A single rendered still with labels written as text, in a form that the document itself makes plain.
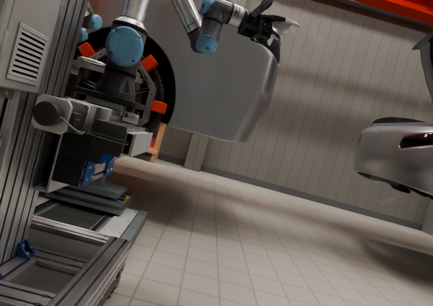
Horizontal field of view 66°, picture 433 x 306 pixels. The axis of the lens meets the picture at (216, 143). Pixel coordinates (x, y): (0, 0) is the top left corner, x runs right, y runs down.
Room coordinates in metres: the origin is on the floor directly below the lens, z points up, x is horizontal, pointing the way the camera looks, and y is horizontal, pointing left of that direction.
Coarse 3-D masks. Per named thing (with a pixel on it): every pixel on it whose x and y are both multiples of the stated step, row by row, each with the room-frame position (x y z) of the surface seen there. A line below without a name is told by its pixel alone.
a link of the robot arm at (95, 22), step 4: (88, 4) 1.62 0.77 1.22; (88, 8) 1.63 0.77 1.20; (88, 12) 1.64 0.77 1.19; (92, 12) 1.66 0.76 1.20; (84, 16) 1.64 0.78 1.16; (88, 16) 1.65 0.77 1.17; (92, 16) 1.66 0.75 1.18; (96, 16) 1.67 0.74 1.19; (84, 20) 1.66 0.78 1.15; (88, 20) 1.66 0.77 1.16; (92, 20) 1.65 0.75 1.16; (96, 20) 1.67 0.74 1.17; (100, 20) 1.69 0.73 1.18; (84, 24) 1.68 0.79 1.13; (88, 24) 1.67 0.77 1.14; (92, 24) 1.66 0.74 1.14; (96, 24) 1.68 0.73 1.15; (100, 24) 1.70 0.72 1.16; (88, 28) 1.70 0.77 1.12; (92, 28) 1.68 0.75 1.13; (96, 28) 1.68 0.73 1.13
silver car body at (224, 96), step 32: (96, 0) 2.23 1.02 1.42; (160, 0) 2.26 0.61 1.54; (160, 32) 2.26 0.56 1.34; (224, 32) 2.29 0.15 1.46; (192, 64) 2.28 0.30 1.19; (224, 64) 2.29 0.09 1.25; (256, 64) 2.31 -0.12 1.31; (192, 96) 2.28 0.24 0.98; (224, 96) 2.29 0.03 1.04; (256, 96) 2.34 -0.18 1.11; (192, 128) 2.28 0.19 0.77; (224, 128) 2.30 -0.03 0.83
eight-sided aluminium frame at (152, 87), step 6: (96, 54) 2.15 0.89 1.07; (102, 54) 2.15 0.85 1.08; (144, 72) 2.17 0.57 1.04; (78, 78) 2.18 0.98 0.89; (150, 78) 2.17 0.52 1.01; (78, 84) 2.19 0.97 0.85; (150, 84) 2.17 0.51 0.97; (150, 90) 2.17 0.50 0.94; (156, 90) 2.19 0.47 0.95; (150, 96) 2.17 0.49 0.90; (150, 102) 2.17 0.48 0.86; (150, 108) 2.17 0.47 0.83; (144, 114) 2.17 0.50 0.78; (150, 114) 2.22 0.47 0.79; (138, 120) 2.17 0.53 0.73; (144, 120) 2.17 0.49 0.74
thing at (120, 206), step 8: (56, 192) 2.16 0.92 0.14; (64, 192) 2.17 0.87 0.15; (72, 192) 2.17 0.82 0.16; (80, 192) 2.22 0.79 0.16; (64, 200) 2.17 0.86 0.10; (72, 200) 2.17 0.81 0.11; (80, 200) 2.17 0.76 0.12; (88, 200) 2.18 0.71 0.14; (96, 200) 2.18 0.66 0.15; (104, 200) 2.18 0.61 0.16; (112, 200) 2.24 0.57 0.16; (120, 200) 2.26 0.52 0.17; (128, 200) 2.39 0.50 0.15; (96, 208) 2.18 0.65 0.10; (104, 208) 2.18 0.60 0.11; (112, 208) 2.19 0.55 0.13; (120, 208) 2.19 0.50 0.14
